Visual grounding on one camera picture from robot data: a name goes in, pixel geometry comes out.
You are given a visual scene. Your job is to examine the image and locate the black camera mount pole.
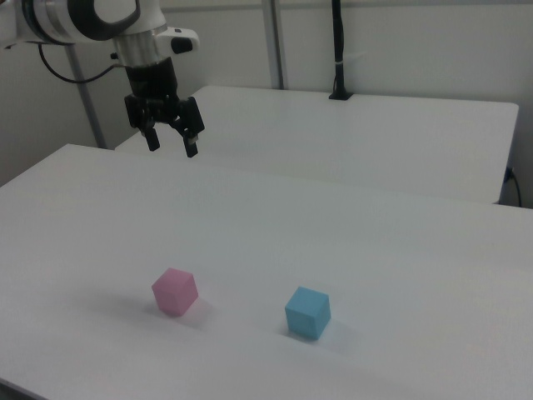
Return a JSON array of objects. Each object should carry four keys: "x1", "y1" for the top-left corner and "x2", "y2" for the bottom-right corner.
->
[{"x1": 328, "y1": 0, "x2": 355, "y2": 102}]

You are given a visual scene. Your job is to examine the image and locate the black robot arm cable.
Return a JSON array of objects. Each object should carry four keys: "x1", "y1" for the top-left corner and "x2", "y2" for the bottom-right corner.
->
[{"x1": 37, "y1": 42, "x2": 127, "y2": 85}]

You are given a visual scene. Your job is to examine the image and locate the pink cube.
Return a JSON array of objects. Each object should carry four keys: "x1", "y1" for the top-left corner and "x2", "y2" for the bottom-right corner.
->
[{"x1": 151, "y1": 267, "x2": 199, "y2": 318}]

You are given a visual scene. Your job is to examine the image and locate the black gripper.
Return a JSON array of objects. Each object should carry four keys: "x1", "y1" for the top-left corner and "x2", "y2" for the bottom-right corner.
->
[{"x1": 123, "y1": 57, "x2": 207, "y2": 159}]

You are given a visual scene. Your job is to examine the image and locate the black power cable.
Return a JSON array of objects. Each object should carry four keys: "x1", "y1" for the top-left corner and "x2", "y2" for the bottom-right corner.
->
[{"x1": 505, "y1": 166, "x2": 523, "y2": 207}]

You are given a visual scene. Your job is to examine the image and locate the grey partition frame post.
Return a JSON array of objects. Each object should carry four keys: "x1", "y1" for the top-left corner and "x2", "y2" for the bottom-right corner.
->
[
  {"x1": 262, "y1": 0, "x2": 289, "y2": 90},
  {"x1": 65, "y1": 42, "x2": 107, "y2": 150}
]

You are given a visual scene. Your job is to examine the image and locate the blue cube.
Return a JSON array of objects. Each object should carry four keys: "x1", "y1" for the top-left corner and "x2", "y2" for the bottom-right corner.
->
[{"x1": 284, "y1": 285, "x2": 332, "y2": 341}]

